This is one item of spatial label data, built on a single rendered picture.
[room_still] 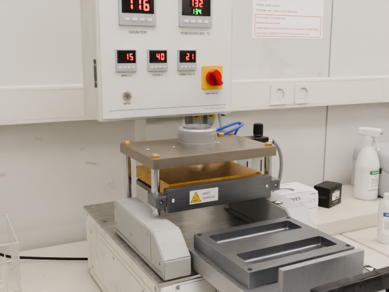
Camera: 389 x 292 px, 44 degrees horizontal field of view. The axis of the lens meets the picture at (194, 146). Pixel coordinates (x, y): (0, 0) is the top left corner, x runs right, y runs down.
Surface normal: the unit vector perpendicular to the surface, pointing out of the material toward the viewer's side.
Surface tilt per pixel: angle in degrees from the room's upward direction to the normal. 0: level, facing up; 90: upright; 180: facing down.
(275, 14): 90
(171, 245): 41
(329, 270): 90
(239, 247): 0
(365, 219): 90
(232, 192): 90
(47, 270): 0
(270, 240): 0
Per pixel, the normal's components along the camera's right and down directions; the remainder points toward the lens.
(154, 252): -0.88, 0.09
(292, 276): 0.47, 0.17
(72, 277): 0.00, -0.98
